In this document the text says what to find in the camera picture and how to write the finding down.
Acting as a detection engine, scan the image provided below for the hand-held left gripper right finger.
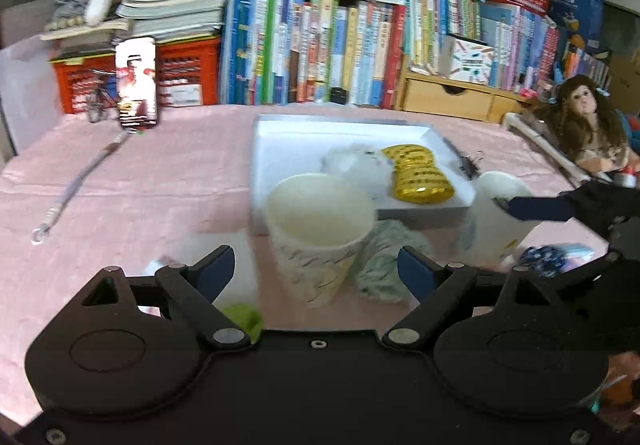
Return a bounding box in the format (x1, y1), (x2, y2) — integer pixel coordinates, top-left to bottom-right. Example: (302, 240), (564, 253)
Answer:
(382, 246), (562, 349)

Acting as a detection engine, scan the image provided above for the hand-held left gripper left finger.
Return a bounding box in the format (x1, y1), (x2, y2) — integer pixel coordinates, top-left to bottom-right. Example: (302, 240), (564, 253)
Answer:
(80, 245), (252, 351)

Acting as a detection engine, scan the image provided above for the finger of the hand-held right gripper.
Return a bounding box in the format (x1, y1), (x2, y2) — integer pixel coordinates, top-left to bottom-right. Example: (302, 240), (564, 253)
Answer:
(492, 196), (576, 222)

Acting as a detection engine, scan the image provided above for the green white checked cloth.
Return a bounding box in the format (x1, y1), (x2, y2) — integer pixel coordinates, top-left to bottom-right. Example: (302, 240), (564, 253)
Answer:
(354, 219), (438, 304)

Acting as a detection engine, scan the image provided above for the blue patterned cloth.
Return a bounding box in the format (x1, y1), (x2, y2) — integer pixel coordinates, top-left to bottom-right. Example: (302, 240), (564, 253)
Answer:
(511, 243), (597, 277)

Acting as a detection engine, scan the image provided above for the plain white paper cup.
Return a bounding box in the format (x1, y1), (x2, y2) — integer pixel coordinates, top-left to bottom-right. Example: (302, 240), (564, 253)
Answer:
(456, 171), (542, 271)

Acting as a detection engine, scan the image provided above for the bright green cloth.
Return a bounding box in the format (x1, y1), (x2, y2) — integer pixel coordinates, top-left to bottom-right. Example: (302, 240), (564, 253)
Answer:
(220, 304), (264, 343)

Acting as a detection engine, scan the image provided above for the patterned paper cup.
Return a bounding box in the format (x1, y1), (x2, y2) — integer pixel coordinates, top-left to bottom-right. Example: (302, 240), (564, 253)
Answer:
(265, 174), (376, 309)

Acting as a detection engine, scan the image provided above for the white shallow box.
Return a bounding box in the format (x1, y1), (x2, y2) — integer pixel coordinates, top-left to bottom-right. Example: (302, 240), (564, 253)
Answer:
(250, 114), (477, 237)

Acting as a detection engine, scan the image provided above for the white foam piece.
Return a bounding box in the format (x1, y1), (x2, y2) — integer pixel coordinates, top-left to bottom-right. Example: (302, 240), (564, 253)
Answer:
(175, 232), (259, 311)

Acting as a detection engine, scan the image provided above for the white plastic pipe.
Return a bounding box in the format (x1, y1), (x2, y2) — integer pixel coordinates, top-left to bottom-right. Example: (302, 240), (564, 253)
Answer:
(501, 112), (613, 187)

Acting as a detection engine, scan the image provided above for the black binder clip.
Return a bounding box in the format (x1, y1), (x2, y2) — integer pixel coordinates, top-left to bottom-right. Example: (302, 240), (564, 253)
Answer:
(442, 138), (487, 178)

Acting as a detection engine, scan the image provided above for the curly haired doll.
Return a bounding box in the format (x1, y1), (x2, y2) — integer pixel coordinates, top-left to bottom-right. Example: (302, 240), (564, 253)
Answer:
(542, 75), (633, 174)

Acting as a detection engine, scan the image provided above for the gold ingot toy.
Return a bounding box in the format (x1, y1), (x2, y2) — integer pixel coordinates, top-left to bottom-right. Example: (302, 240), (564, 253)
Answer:
(382, 144), (456, 203)

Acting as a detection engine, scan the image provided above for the pink tablecloth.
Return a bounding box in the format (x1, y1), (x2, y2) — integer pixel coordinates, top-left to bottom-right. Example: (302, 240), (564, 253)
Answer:
(0, 101), (640, 426)

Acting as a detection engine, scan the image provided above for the wooden drawer organizer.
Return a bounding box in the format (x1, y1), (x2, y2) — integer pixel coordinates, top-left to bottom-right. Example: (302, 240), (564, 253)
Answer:
(395, 69), (538, 125)

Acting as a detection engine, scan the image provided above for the small white printed box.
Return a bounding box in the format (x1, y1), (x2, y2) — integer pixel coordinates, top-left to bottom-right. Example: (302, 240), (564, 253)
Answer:
(442, 35), (497, 86)

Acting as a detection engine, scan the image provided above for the red plastic crate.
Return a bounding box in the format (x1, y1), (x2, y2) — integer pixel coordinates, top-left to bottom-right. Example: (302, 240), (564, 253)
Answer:
(52, 38), (222, 115)

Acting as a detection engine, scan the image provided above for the smartphone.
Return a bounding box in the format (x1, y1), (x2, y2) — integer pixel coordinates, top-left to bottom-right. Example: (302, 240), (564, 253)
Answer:
(115, 36), (160, 130)

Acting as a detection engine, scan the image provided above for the miniature bicycle model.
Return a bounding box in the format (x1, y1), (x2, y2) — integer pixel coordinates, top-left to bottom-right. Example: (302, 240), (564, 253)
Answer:
(85, 69), (121, 124)

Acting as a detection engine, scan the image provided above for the blue cardboard box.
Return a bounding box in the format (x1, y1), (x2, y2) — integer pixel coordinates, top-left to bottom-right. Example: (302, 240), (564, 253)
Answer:
(546, 0), (609, 47)

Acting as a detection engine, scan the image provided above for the row of upright books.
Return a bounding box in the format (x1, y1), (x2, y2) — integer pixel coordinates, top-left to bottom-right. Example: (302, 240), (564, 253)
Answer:
(219, 0), (613, 110)

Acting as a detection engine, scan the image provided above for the stack of lying books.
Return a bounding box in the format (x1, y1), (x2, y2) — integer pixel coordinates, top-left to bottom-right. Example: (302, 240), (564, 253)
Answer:
(41, 0), (238, 63)

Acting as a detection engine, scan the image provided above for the grey phone lanyard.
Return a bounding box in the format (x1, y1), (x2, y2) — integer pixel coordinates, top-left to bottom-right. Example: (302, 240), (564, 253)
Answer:
(31, 131), (132, 246)

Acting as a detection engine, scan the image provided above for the wooden bead string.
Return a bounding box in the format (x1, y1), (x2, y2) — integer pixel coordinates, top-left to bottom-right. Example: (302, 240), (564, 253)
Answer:
(44, 15), (103, 32)

